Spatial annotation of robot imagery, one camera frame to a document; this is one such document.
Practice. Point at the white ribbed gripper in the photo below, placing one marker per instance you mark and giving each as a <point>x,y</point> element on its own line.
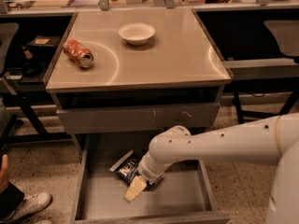
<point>149,173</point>

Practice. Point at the blue chip bag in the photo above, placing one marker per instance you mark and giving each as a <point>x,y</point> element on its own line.
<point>126,167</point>

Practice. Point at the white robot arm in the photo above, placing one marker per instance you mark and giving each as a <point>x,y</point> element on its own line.
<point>266,140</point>

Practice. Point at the open grey middle drawer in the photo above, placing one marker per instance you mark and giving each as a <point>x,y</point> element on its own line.
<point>184,196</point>

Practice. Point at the closed grey top drawer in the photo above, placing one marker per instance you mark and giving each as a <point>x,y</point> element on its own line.
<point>137,118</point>

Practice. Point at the grey drawer cabinet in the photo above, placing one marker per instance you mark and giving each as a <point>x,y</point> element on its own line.
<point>178,65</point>

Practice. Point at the white sneaker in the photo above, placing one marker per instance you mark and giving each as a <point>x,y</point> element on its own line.
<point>30,205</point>

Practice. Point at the dark trouser leg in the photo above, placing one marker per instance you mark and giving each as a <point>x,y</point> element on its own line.
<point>10,199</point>

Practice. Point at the black desk leg right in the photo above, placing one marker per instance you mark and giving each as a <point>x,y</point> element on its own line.
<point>238,108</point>

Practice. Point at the orange soda can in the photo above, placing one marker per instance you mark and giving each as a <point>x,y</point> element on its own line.
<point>78,53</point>

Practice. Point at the white paper bowl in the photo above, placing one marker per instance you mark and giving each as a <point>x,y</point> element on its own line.
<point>137,33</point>

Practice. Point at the dark glass bottle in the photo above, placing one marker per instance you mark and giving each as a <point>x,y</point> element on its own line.
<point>32,67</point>

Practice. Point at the black box on shelf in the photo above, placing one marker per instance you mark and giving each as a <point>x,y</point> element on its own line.
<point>44,47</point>

